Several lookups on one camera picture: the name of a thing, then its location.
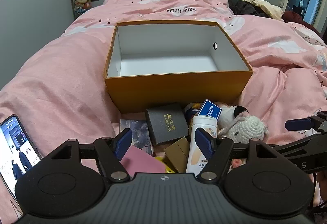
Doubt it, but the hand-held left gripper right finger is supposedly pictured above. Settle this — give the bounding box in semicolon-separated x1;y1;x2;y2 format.
195;127;278;183

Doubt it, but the pink paper card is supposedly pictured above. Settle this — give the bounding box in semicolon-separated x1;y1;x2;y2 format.
120;146;166;176

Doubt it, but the white crochet plush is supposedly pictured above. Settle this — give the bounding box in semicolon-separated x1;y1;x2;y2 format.
225;113;269;144

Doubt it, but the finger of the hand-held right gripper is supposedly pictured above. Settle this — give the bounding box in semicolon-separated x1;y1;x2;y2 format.
285;111;327;134

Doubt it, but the orange cardboard box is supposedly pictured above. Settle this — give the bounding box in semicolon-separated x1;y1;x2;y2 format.
104;20;254;114

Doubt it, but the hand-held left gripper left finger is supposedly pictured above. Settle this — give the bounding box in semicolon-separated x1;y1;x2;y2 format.
48;128;133;183

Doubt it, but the pink floral cloth item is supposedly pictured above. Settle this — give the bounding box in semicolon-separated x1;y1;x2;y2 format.
231;159;247;169

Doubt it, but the small gold box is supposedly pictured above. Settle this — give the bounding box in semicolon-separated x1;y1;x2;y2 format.
163;137;191;174

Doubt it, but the white plastic bottle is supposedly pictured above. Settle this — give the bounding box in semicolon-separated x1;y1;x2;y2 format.
186;115;218;175

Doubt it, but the dark red cloth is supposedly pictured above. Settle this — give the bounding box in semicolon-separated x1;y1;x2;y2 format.
282;9;323;36

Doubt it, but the black gift box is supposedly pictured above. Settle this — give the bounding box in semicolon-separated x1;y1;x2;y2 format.
145;103;189;145

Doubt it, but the pink printed blanket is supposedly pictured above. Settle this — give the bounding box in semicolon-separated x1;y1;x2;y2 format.
0;0;327;224

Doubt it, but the black garment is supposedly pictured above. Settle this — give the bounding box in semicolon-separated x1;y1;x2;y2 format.
228;0;274;19

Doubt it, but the smartphone with lit screen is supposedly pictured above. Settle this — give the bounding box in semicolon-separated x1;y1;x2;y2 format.
0;114;43;202

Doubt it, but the cream cloth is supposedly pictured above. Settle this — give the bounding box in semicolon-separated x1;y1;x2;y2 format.
241;0;284;20

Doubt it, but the blue card box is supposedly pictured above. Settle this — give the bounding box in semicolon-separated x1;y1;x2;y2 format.
198;99;222;120

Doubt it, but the black and white plush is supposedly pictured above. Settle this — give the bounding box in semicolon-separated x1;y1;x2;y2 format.
217;105;249;136

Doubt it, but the yellow small item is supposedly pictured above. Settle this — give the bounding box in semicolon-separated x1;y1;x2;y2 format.
155;156;177;174

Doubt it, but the dark cover booklet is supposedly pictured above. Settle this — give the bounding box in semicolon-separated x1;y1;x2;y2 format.
120;119;154;156

